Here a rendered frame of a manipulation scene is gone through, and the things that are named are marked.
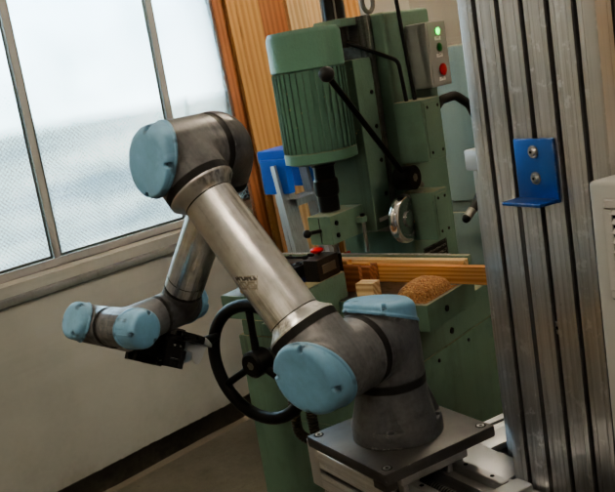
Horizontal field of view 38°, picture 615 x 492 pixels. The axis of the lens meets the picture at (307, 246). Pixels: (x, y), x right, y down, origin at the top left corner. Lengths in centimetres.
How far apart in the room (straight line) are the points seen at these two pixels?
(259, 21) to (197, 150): 239
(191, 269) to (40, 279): 162
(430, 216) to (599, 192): 108
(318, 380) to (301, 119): 91
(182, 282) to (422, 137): 78
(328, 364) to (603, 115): 50
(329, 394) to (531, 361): 32
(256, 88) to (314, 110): 164
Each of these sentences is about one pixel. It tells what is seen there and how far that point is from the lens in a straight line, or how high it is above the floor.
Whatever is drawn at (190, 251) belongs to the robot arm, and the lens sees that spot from 165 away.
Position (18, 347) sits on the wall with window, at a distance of 323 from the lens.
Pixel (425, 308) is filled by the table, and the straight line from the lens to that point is 190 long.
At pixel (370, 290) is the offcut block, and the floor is 92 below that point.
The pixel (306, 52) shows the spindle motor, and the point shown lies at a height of 145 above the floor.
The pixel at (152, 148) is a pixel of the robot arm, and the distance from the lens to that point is 141.
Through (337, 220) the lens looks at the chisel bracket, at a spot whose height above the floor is 106.
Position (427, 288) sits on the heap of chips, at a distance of 193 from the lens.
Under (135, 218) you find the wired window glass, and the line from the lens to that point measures 355.
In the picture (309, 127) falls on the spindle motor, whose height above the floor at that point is 129.
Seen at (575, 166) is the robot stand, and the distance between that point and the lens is 124.
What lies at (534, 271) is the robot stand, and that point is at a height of 108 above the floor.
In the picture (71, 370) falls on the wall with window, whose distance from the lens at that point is 335.
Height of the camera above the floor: 143
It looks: 11 degrees down
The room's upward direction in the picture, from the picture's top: 9 degrees counter-clockwise
